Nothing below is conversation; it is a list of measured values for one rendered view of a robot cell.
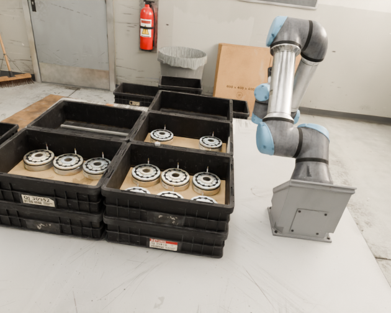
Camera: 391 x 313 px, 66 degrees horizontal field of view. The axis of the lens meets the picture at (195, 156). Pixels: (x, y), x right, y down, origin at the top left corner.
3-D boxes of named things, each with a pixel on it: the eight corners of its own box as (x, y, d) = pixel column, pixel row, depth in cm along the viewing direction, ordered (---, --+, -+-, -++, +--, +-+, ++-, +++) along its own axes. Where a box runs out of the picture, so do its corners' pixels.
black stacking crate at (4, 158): (127, 167, 120) (127, 142, 114) (100, 219, 95) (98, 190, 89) (30, 154, 121) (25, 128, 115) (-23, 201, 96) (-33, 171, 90)
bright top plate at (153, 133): (175, 132, 140) (175, 131, 140) (170, 142, 132) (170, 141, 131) (154, 128, 141) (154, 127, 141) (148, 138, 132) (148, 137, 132)
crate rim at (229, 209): (232, 161, 114) (233, 155, 113) (233, 215, 89) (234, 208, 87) (128, 146, 115) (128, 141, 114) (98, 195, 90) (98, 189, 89)
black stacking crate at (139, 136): (228, 145, 145) (232, 123, 139) (228, 181, 119) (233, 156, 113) (146, 133, 146) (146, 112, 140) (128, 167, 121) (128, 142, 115)
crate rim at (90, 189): (128, 146, 115) (128, 141, 114) (98, 195, 90) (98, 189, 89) (25, 132, 117) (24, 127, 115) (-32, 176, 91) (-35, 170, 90)
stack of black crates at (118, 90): (159, 118, 319) (161, 86, 301) (154, 130, 293) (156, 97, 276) (121, 113, 319) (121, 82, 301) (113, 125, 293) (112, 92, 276)
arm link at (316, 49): (336, 18, 119) (292, 115, 154) (309, 15, 118) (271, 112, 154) (344, 32, 111) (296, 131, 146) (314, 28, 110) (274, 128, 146)
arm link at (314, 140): (336, 160, 107) (336, 123, 110) (298, 154, 106) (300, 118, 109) (319, 166, 118) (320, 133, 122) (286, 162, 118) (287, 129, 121)
